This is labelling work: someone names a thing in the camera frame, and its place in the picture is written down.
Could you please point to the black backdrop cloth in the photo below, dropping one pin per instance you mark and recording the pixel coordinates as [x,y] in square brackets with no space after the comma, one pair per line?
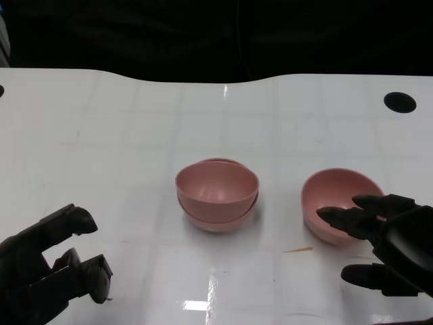
[135,34]

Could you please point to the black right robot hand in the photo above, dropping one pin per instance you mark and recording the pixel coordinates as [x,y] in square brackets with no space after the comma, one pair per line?
[406,237]

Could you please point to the pink plastic bowl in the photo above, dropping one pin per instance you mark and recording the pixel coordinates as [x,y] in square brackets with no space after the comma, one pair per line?
[216,226]
[331,189]
[216,183]

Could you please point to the thin wooden splinter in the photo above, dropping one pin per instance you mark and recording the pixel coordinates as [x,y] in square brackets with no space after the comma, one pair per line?
[297,250]

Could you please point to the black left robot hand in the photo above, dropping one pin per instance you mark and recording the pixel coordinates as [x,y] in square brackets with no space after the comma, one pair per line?
[23,281]

